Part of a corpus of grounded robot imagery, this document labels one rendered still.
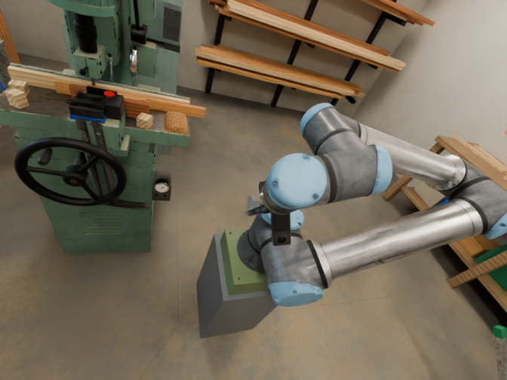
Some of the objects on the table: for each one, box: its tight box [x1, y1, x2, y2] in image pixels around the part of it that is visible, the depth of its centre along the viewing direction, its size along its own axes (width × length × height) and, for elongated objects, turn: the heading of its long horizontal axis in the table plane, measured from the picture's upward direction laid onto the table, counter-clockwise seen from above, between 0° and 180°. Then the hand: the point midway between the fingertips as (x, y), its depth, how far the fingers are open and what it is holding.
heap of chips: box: [164, 111, 188, 135], centre depth 96 cm, size 9×14×4 cm, turn 175°
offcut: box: [8, 79, 30, 97], centre depth 79 cm, size 4×4×4 cm
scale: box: [28, 66, 178, 97], centre depth 92 cm, size 50×1×1 cm, turn 85°
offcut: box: [137, 112, 153, 130], centre depth 88 cm, size 5×4×4 cm
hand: (270, 212), depth 73 cm, fingers open, 14 cm apart
